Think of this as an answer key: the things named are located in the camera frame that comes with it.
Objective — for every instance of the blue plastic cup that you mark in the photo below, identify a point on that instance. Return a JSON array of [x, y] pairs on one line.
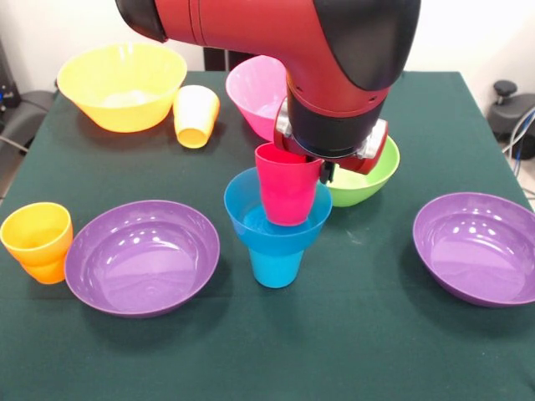
[[276, 271]]

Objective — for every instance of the small blue plastic bowl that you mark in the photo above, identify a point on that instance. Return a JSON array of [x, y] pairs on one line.
[[238, 204]]

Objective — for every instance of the large pink plastic bowl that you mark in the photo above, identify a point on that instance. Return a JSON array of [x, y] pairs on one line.
[[255, 92]]

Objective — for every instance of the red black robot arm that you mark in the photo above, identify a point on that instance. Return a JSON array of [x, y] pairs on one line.
[[292, 42]]

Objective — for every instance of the green plastic bowl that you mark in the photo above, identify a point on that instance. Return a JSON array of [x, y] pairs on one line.
[[376, 179]]

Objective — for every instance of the large orange plastic bowl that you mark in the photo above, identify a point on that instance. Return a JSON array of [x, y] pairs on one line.
[[121, 115]]

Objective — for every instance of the black stand with knob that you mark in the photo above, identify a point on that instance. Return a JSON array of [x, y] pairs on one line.
[[510, 113]]

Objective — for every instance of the black grey chair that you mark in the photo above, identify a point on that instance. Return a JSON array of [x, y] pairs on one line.
[[25, 117]]

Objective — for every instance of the yellow orange plastic cup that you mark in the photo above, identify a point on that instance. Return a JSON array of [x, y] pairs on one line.
[[194, 121]]

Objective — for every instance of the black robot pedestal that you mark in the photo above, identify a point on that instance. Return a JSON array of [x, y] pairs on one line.
[[217, 60]]

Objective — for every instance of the black equipment box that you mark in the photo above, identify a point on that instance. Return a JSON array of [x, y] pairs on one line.
[[6, 83]]

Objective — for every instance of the shallow purple plastic bowl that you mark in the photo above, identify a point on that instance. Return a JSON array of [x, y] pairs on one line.
[[480, 263], [142, 275]]

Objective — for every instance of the dark green tablecloth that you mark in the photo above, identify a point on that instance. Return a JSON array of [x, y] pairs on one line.
[[317, 355]]

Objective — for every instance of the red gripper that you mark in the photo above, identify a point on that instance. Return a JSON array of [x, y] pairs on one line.
[[368, 160]]

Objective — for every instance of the red plastic cup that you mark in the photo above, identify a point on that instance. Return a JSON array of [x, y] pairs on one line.
[[288, 196]]

